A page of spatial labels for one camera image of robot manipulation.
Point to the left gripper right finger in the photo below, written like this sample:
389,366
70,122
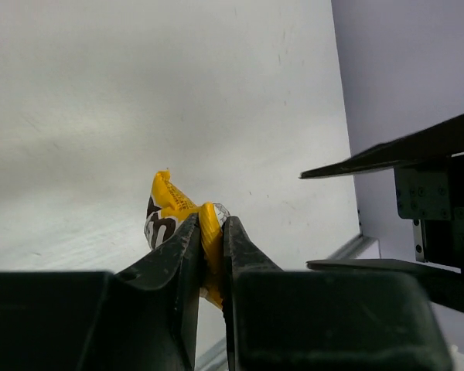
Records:
323,320

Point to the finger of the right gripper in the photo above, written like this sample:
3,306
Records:
441,140
443,287

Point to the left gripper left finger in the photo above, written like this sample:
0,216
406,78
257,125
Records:
142,318

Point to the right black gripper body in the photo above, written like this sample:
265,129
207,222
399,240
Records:
431,195

